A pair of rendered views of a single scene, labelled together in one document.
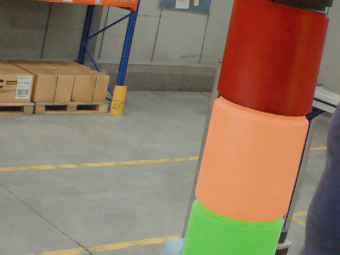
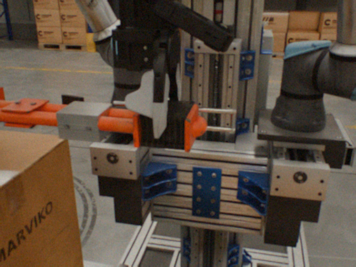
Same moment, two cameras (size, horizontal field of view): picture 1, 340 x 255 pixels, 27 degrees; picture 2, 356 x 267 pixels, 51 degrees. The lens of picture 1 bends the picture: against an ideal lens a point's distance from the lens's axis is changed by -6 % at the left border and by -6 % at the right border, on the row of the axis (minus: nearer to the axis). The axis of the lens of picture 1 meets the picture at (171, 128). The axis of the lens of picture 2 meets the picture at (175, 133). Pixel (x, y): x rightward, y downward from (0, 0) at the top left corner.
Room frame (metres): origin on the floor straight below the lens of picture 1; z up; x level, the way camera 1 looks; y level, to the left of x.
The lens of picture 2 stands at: (1.43, -1.27, 1.41)
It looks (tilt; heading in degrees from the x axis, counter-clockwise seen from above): 22 degrees down; 57
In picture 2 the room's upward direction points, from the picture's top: straight up
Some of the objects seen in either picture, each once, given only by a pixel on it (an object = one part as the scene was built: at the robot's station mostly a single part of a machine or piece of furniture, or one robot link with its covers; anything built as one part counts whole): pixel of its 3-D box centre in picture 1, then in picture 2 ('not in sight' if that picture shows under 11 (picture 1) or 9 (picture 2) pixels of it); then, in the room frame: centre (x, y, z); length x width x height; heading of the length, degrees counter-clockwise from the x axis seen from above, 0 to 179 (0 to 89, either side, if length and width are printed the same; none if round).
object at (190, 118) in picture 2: not in sight; (167, 125); (1.70, -0.83, 1.21); 0.08 x 0.07 x 0.05; 135
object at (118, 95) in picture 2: not in sight; (133, 95); (1.92, -0.27, 1.09); 0.15 x 0.15 x 0.10
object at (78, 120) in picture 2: not in sight; (86, 120); (1.61, -0.73, 1.21); 0.07 x 0.07 x 0.04; 45
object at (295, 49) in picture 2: not in sight; (307, 65); (2.27, -0.63, 1.20); 0.13 x 0.12 x 0.14; 95
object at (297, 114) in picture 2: not in sight; (299, 105); (2.27, -0.63, 1.09); 0.15 x 0.15 x 0.10
